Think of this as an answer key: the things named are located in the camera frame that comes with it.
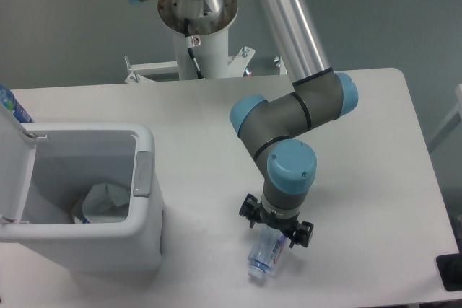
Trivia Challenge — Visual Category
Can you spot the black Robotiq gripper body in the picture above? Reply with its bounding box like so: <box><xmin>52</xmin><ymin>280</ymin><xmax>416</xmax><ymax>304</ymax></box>
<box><xmin>259</xmin><ymin>207</ymin><xmax>298</xmax><ymax>232</ymax></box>

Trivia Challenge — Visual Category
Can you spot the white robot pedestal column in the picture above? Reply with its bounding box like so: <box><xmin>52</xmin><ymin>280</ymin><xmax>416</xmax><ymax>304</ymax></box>
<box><xmin>172</xmin><ymin>29</ymin><xmax>229</xmax><ymax>80</ymax></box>

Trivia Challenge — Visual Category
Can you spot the white middle floor bracket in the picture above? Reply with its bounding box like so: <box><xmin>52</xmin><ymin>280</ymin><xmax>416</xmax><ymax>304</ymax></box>
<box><xmin>227</xmin><ymin>46</ymin><xmax>256</xmax><ymax>78</ymax></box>

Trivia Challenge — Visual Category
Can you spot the white trash can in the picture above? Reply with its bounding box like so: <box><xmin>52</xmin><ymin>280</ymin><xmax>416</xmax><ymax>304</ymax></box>
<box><xmin>1</xmin><ymin>123</ymin><xmax>163</xmax><ymax>272</ymax></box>

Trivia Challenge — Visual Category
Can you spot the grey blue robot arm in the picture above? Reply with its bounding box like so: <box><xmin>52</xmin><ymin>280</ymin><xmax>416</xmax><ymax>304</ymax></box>
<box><xmin>129</xmin><ymin>0</ymin><xmax>358</xmax><ymax>247</ymax></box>

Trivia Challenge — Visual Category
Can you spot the clear plastic bag wrapper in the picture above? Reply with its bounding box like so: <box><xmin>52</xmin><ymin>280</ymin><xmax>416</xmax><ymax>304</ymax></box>
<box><xmin>82</xmin><ymin>183</ymin><xmax>130</xmax><ymax>224</ymax></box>

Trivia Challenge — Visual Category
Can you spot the white trash can lid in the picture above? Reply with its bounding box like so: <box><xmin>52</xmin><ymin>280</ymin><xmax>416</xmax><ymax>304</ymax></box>
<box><xmin>1</xmin><ymin>106</ymin><xmax>36</xmax><ymax>224</ymax></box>

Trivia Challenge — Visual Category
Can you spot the clear crushed plastic bottle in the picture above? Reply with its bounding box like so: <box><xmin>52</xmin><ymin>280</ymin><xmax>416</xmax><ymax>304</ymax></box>
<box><xmin>248</xmin><ymin>224</ymin><xmax>287</xmax><ymax>283</ymax></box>

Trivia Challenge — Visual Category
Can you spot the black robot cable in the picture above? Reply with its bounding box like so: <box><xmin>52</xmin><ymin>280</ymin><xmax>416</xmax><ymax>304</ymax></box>
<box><xmin>183</xmin><ymin>17</ymin><xmax>206</xmax><ymax>80</ymax></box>

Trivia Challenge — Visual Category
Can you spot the white frame at right edge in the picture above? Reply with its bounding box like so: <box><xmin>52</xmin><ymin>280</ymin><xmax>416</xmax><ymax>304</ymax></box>
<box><xmin>427</xmin><ymin>84</ymin><xmax>461</xmax><ymax>153</ymax></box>

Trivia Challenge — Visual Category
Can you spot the blue bottle behind bin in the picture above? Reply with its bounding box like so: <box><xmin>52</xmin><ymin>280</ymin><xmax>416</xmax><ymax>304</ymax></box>
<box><xmin>0</xmin><ymin>85</ymin><xmax>34</xmax><ymax>123</ymax></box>

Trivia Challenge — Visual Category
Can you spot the white left floor bracket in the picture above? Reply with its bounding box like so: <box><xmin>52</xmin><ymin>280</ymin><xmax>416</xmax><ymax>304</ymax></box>
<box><xmin>124</xmin><ymin>56</ymin><xmax>179</xmax><ymax>84</ymax></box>

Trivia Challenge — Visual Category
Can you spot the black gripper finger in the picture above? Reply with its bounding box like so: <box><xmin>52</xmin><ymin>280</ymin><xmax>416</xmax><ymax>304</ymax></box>
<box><xmin>282</xmin><ymin>221</ymin><xmax>314</xmax><ymax>248</ymax></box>
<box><xmin>239</xmin><ymin>194</ymin><xmax>262</xmax><ymax>229</ymax></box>

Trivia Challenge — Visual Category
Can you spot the black device at table edge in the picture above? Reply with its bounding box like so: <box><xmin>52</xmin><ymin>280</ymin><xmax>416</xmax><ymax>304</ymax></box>
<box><xmin>436</xmin><ymin>253</ymin><xmax>461</xmax><ymax>292</ymax></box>

